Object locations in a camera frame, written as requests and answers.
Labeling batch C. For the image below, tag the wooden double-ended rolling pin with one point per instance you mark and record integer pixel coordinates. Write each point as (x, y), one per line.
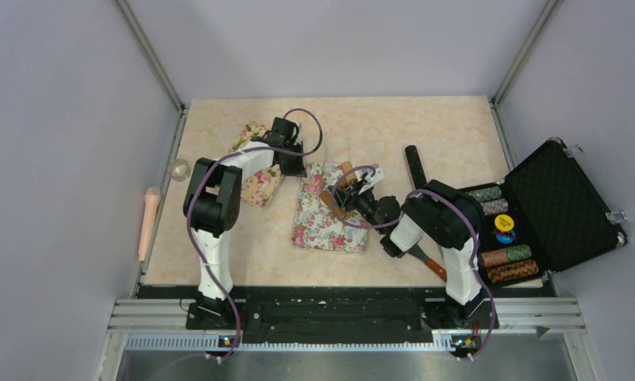
(336, 196)

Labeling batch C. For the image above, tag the open black poker chip case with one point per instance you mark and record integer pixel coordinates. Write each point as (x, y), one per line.
(543, 216)

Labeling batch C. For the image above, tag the black ridged rolling stick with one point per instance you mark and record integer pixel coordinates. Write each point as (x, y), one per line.
(415, 166)

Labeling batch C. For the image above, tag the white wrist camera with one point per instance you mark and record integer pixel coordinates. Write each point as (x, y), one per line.
(368, 178)
(296, 133)

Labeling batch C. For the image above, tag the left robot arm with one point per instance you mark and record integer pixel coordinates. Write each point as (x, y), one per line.
(212, 203)

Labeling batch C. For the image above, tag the yellow floral cloth pad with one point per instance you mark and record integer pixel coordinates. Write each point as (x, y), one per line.
(259, 188)

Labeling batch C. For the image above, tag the metal scraper with red handle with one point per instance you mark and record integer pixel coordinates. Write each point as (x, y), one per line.
(434, 266)

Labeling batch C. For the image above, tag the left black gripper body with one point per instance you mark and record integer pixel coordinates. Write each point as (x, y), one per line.
(293, 165)

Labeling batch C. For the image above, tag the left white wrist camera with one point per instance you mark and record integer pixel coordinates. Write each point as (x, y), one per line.
(296, 133)

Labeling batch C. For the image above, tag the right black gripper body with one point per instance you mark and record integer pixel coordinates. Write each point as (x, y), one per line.
(363, 202)

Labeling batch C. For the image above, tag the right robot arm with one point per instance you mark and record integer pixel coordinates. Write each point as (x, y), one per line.
(450, 217)

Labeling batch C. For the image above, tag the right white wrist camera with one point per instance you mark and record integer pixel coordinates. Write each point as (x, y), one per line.
(368, 178)

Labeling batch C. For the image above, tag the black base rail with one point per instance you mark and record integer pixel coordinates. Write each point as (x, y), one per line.
(337, 319)

